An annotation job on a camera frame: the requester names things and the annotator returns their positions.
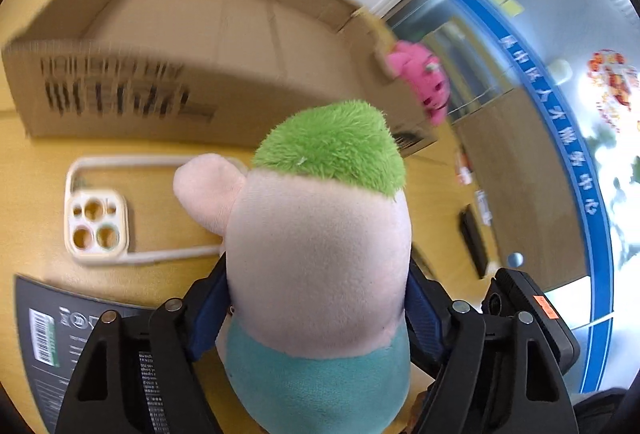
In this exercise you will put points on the white phone case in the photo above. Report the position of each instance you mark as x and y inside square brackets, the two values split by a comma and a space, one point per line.
[118, 206]

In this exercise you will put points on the green-haired plush toy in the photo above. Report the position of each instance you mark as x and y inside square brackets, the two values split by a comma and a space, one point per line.
[320, 254]

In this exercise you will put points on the blue banner strip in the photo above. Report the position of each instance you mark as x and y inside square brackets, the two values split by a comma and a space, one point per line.
[565, 139]

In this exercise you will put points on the small red white item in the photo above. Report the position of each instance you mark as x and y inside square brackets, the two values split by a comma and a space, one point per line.
[462, 166]

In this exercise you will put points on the red paper decoration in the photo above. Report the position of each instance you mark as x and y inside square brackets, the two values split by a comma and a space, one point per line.
[615, 84]

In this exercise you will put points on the cardboard box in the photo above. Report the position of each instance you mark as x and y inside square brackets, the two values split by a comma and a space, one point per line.
[150, 39]

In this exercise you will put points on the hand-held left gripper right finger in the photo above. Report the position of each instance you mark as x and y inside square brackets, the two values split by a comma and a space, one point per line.
[424, 314]

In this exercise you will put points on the pink plush toy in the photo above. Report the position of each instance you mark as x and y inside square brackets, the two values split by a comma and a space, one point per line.
[425, 79]

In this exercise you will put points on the black slim device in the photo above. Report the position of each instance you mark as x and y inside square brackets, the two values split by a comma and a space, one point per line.
[472, 239]

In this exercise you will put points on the wooden desktop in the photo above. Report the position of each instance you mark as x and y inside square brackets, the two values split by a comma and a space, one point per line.
[40, 174]

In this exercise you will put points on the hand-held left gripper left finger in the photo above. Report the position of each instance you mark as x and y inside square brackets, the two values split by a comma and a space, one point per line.
[209, 314]

